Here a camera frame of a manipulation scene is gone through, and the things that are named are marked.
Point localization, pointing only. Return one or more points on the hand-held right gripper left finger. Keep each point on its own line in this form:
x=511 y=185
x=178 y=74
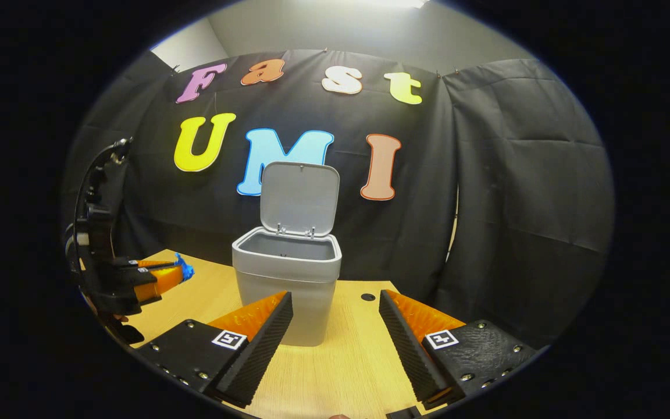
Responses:
x=265 y=343

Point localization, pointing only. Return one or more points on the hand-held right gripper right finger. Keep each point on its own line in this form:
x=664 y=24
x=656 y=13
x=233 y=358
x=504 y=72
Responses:
x=407 y=349

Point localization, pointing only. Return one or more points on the wooden desktop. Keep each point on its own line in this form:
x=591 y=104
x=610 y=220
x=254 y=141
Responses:
x=335 y=372

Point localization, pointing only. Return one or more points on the ceiling light panel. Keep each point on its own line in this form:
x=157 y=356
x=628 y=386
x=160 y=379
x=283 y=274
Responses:
x=399 y=2

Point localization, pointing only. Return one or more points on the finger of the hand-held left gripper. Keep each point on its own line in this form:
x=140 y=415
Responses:
x=152 y=264
x=163 y=282

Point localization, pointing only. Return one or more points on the blue paper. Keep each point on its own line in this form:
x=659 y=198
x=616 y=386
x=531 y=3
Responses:
x=184 y=269

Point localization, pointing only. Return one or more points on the grey desktop garbage bin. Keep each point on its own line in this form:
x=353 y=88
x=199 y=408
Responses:
x=288 y=273

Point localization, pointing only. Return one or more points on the black backdrop cloth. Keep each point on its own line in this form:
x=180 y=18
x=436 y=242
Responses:
x=515 y=192

